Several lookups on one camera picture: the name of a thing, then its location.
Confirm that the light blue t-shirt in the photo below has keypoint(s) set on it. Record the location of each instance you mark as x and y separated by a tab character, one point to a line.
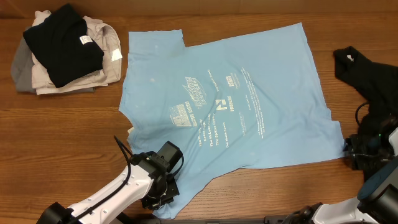
253	101

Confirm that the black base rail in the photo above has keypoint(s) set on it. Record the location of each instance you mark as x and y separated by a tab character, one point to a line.
211	221

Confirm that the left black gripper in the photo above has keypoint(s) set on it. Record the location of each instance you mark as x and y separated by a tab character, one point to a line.
152	203

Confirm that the folded black shirt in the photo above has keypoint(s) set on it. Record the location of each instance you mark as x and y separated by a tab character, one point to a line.
61	44

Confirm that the black shirt on right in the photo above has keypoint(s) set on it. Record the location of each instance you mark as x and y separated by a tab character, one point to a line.
377	83

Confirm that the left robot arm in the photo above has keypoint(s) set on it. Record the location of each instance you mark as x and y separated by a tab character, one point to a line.
148	177

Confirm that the folded beige shirt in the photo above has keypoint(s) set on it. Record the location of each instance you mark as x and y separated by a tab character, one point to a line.
107	39

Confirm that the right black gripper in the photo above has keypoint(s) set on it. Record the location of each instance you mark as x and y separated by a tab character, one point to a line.
360	163

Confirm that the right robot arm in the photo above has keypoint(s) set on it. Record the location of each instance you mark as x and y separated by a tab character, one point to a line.
376	202

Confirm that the folded grey garment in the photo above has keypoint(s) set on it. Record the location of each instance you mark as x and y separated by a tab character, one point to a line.
21	73

